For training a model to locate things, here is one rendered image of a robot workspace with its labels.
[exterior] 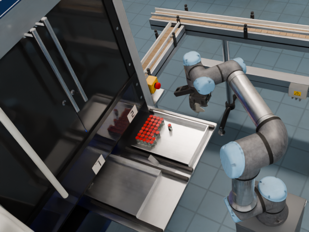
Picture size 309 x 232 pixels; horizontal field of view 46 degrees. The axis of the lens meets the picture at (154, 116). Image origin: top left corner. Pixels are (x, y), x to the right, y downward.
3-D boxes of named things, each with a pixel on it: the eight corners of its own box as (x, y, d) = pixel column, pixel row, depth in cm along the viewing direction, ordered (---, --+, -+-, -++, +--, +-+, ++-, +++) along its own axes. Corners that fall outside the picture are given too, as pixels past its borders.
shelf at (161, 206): (77, 205, 185) (75, 203, 183) (142, 106, 220) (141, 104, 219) (159, 241, 164) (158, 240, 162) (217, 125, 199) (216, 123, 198)
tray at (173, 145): (132, 149, 198) (130, 145, 196) (154, 114, 211) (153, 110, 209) (189, 168, 183) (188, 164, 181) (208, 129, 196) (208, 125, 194)
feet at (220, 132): (215, 134, 302) (214, 124, 292) (236, 92, 328) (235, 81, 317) (225, 136, 299) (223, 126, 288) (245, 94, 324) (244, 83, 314)
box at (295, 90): (287, 96, 254) (288, 87, 248) (289, 91, 257) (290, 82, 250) (306, 100, 249) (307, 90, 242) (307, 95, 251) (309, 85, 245)
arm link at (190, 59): (185, 65, 148) (179, 53, 154) (189, 84, 156) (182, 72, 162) (203, 58, 148) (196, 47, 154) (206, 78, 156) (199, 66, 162)
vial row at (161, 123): (147, 147, 197) (145, 142, 194) (162, 122, 206) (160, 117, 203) (150, 147, 196) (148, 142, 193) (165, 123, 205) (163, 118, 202)
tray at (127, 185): (81, 195, 186) (78, 192, 183) (107, 155, 199) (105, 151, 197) (137, 219, 171) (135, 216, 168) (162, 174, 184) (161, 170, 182)
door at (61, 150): (21, 223, 144) (-80, 133, 100) (87, 134, 167) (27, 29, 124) (23, 224, 143) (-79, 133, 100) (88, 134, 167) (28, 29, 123)
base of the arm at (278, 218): (292, 203, 170) (294, 193, 162) (281, 231, 162) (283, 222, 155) (260, 191, 177) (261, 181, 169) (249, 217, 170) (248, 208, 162)
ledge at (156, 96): (135, 101, 224) (134, 99, 223) (145, 87, 231) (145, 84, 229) (155, 107, 218) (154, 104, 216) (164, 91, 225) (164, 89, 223)
